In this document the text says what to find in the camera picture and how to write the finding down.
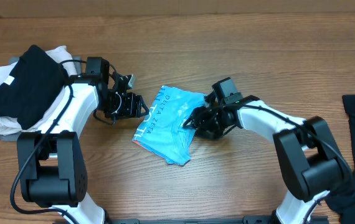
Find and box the light blue t-shirt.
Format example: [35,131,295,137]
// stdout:
[132,85,205,166]

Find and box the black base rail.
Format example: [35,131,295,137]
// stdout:
[102,215,329,224]

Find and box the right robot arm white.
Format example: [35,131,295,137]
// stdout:
[183,93,353,223]

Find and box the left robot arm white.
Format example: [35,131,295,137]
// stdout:
[10,57,149,223]

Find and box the folded black garment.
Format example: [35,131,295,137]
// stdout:
[0,45,67,130]

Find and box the folded beige garment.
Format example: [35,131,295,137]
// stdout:
[0,45,72,136]

